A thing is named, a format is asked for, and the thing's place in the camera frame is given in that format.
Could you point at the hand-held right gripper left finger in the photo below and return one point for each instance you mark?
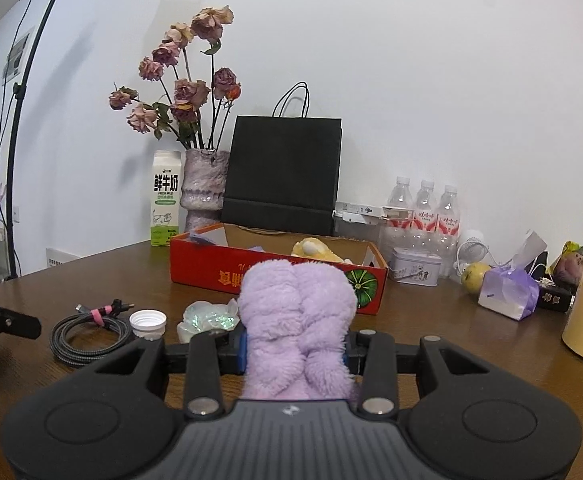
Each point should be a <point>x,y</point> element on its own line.
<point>244,355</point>

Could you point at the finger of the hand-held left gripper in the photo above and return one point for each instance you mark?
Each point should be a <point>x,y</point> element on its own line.
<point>6,319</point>

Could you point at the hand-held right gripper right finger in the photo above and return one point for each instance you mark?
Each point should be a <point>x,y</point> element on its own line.
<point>379,360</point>

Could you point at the purple fluffy headband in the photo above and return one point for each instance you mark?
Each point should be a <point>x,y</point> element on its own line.
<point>296,320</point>

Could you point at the red cardboard box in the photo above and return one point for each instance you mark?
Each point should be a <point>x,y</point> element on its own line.
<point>201,272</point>

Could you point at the yellow and white plush toy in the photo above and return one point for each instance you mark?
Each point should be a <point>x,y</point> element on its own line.
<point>316,251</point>

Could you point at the white tin box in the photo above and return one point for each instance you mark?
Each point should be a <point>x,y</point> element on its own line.
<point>416,267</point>

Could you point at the white bottle cap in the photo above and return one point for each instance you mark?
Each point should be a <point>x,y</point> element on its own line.
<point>148,323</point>

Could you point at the yellow apple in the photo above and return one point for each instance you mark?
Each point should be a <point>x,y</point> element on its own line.
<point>475,277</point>

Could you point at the small white fan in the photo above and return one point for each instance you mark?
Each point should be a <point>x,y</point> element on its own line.
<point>470,247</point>

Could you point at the purple tissue pack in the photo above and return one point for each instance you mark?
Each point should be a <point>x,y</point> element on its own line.
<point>509,295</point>

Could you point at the flat white box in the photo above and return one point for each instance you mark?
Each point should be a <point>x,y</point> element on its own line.
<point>366,210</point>

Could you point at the purple fuzzy vase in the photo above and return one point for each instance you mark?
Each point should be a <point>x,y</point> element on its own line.
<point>204,190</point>

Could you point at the green and white milk carton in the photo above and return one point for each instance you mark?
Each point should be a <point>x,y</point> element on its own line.
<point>165,195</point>

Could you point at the black light stand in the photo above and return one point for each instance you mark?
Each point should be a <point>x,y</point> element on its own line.
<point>18,135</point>

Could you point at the black paper bag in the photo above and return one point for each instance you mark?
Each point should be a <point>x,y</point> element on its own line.
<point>281,170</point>

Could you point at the colourful snack packet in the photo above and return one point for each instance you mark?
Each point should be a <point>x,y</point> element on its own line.
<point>567,262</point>

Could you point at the dried pink roses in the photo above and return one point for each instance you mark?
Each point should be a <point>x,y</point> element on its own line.
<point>191,95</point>

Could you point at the white wall socket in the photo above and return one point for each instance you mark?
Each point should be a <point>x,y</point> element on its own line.
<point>62,256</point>

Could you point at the wall poster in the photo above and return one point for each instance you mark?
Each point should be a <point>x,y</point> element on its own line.
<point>16,57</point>

